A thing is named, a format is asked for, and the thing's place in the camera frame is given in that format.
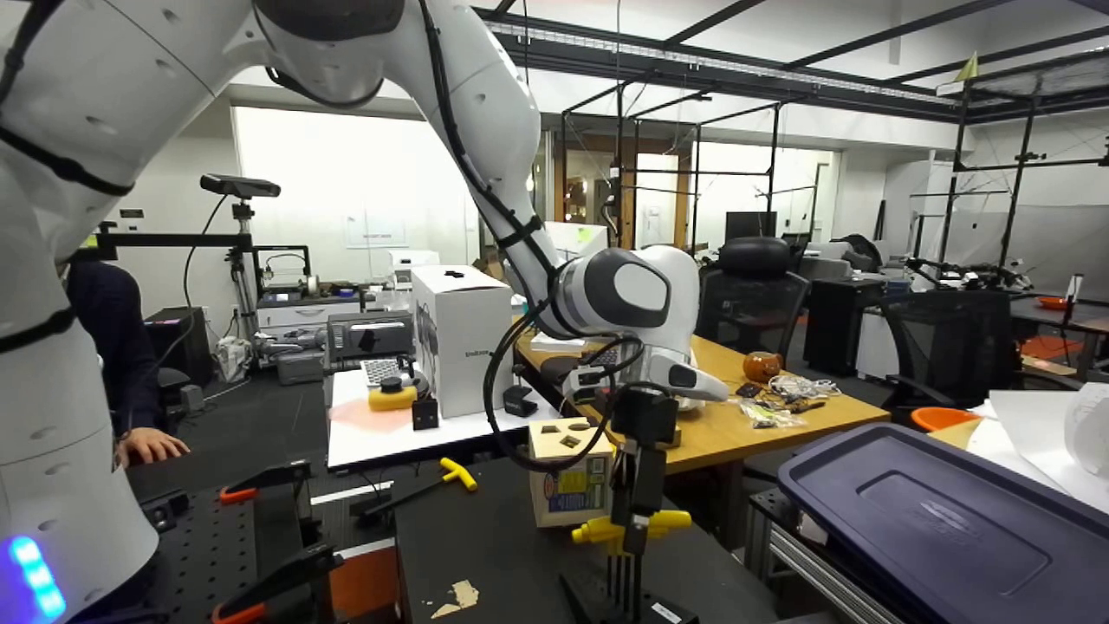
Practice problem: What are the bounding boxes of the white flat board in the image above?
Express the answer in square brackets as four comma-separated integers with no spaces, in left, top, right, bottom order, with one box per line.
[326,360,561,471]

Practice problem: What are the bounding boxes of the grey electronics box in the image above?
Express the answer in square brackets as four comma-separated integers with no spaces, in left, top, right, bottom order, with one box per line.
[321,310,418,367]

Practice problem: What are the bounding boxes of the small black framed screen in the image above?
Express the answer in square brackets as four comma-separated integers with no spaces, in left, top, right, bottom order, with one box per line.
[250,238,317,306]

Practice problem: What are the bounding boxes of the wooden desk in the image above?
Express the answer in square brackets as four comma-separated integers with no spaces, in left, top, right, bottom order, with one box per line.
[513,325,893,479]

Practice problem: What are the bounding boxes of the beige tape scrap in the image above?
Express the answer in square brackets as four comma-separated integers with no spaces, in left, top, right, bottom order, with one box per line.
[426,577,484,624]

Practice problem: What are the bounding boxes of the person in dark jacket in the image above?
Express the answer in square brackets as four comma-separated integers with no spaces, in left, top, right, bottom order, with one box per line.
[61,250,166,435]

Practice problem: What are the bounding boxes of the black hex key holder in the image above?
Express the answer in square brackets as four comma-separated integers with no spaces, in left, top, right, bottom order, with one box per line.
[558,564,702,624]

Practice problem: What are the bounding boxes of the plastic bag with red bits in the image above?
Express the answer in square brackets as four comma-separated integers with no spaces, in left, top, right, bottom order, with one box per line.
[733,371,842,435]

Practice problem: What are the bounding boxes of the small black block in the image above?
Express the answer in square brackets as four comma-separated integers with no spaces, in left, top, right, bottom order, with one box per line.
[410,389,443,435]

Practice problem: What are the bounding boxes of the yellow tape roll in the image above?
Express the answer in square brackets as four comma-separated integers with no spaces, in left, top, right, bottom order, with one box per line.
[362,385,424,417]

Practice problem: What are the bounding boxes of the black clamp orange tip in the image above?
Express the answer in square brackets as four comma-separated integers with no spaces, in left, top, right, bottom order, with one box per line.
[207,539,342,624]
[215,458,312,511]

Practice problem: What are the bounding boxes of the person's left hand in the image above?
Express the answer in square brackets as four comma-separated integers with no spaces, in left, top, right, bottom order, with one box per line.
[114,424,194,468]

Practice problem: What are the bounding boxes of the wooden shape sorter box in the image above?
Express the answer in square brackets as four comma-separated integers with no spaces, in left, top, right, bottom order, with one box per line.
[528,412,621,531]

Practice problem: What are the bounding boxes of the orange bowl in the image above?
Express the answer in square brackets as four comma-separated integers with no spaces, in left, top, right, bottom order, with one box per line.
[908,402,985,436]

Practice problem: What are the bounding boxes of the black mesh office chair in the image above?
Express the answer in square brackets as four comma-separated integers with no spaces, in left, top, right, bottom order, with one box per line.
[881,281,1019,408]

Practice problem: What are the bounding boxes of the small grey box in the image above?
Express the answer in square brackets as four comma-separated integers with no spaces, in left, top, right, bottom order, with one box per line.
[275,348,328,389]

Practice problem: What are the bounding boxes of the orange block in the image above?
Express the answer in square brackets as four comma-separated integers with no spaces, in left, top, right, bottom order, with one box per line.
[326,542,406,621]

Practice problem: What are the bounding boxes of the black horizontal bar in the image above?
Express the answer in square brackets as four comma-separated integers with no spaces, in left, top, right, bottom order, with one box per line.
[89,221,257,256]

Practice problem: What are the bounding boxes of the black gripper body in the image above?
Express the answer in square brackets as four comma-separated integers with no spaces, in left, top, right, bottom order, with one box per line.
[607,380,685,499]

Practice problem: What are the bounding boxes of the white paper sheets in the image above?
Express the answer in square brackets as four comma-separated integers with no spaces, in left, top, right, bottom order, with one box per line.
[964,380,1109,518]

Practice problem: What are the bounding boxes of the yellow T-handle hex key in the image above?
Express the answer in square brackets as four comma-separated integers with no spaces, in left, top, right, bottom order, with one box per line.
[569,508,697,621]
[350,456,480,531]

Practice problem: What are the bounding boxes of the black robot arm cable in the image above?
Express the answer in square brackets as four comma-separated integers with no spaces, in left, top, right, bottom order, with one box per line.
[411,0,650,476]

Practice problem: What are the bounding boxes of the black metal frame rig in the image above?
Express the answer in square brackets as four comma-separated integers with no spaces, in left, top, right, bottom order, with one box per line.
[558,0,791,271]

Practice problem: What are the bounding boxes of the white cardboard box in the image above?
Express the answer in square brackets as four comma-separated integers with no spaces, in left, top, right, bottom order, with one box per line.
[410,265,517,424]

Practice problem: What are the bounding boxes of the white computer monitor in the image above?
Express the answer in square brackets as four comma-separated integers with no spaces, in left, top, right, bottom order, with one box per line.
[540,219,614,265]

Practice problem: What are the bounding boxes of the dark blue bin lid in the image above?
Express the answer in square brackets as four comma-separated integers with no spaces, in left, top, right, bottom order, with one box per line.
[771,419,1109,624]

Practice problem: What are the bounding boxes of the black computer mouse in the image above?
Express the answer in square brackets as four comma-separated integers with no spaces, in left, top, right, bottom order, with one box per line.
[500,380,545,419]

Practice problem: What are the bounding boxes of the metal shelf cart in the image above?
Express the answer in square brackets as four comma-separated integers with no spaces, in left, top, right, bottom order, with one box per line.
[743,483,903,624]

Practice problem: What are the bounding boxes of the brown round ball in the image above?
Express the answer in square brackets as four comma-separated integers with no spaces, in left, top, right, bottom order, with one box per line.
[743,348,786,389]

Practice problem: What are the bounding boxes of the black camera on stand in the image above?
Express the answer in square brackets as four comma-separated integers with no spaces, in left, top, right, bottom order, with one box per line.
[197,171,287,360]

